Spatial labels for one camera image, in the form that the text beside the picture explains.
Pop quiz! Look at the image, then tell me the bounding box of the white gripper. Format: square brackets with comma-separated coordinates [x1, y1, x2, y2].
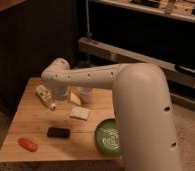
[52, 85, 82, 106]

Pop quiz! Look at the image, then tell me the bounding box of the translucent ceramic cup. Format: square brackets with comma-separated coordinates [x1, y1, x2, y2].
[77, 87, 93, 104]

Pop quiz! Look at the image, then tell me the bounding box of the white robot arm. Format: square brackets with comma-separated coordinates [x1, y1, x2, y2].
[41, 58, 182, 171]

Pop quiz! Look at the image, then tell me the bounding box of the beige sponge block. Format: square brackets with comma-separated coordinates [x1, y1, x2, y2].
[70, 106, 90, 120]

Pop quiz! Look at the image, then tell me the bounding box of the white lying bottle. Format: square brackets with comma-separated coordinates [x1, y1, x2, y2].
[36, 85, 56, 110]

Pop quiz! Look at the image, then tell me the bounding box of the black rectangular object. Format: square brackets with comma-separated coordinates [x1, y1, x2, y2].
[47, 127, 70, 138]

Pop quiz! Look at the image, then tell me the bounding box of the wooden folding table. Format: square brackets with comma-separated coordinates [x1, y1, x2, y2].
[0, 78, 119, 162]

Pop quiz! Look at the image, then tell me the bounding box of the green bowl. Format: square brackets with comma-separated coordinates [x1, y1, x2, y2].
[95, 118, 121, 157]

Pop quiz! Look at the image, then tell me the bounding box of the vertical metal pole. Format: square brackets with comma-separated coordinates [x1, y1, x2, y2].
[85, 0, 92, 41]

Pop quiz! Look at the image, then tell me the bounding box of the orange oblong object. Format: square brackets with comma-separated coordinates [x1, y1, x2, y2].
[18, 138, 38, 152]

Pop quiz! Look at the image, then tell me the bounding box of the upper wooden shelf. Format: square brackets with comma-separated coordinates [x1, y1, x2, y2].
[92, 0, 195, 23]

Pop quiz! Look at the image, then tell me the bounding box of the grey metal rail beam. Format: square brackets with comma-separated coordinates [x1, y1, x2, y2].
[78, 37, 195, 89]

